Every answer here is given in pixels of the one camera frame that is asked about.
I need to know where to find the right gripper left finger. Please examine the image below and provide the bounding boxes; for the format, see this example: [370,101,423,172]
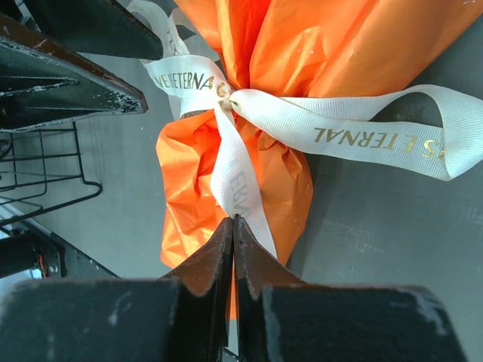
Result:
[1,218,234,361]

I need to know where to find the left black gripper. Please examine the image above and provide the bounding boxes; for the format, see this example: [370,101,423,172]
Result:
[1,0,163,132]

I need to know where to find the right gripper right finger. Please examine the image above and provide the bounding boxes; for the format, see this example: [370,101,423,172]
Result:
[233,216,466,361]

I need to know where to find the orange paper flower bouquet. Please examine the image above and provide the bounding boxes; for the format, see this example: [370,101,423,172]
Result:
[155,0,483,321]

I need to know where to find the cream printed ribbon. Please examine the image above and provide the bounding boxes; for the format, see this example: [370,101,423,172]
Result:
[128,0,483,261]

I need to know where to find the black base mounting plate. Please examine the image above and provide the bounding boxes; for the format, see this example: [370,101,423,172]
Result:
[1,223,117,279]

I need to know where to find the black wire dish rack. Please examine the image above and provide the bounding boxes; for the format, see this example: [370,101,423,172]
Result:
[1,122,103,229]

